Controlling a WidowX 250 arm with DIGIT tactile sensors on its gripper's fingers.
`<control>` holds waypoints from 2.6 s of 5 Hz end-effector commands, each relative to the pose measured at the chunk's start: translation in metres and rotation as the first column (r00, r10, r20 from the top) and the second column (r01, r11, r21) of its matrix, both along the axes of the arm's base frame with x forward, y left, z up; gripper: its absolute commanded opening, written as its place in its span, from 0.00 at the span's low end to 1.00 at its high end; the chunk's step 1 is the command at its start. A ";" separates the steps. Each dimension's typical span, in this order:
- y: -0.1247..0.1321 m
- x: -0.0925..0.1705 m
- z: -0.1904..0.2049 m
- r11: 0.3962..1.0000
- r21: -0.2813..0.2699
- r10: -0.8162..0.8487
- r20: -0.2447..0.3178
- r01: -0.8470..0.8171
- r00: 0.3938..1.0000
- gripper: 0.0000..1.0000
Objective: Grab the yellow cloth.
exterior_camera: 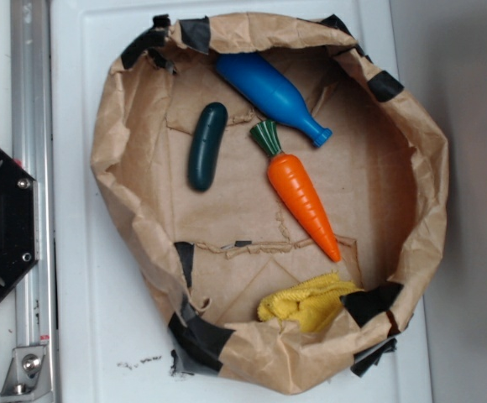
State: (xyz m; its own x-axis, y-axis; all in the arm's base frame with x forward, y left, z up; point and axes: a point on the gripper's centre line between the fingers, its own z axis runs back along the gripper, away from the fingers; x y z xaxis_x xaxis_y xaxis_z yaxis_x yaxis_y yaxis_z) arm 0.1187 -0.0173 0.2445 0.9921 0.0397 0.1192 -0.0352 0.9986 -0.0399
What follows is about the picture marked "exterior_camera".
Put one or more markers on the yellow cloth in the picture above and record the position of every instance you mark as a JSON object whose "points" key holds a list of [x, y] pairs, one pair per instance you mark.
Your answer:
{"points": [[313, 303]]}

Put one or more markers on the brown paper bag basin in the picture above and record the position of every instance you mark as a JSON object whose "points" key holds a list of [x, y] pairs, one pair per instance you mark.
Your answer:
{"points": [[210, 257]]}

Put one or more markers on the orange toy carrot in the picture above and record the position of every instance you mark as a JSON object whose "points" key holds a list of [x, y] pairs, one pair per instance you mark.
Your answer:
{"points": [[294, 187]]}

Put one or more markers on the dark green toy cucumber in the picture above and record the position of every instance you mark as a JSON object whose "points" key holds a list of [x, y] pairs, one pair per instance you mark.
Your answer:
{"points": [[205, 146]]}

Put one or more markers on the blue plastic toy bottle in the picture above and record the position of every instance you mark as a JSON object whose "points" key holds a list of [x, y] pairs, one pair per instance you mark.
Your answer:
{"points": [[271, 92]]}

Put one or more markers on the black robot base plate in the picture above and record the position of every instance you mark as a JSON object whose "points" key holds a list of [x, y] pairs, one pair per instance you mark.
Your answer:
{"points": [[18, 239]]}

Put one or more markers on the aluminium extrusion rail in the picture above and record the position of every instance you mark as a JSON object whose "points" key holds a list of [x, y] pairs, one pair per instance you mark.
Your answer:
{"points": [[36, 295]]}

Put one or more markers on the metal corner bracket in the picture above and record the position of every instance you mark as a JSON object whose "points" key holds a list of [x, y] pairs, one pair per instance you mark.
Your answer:
{"points": [[28, 377]]}

